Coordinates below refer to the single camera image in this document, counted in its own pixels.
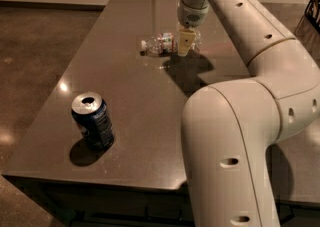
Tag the dark cabinet drawer front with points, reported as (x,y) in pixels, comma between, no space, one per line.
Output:
(122,205)

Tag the black wire basket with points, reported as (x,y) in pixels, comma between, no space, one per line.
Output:
(312,13)

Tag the clear plastic water bottle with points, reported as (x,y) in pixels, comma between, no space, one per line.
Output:
(166,44)

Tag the blue soda can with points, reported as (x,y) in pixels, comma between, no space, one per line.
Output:
(89,110)

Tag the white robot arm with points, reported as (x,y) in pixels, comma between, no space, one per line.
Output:
(227,127)

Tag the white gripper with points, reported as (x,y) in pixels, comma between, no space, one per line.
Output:
(190,16)

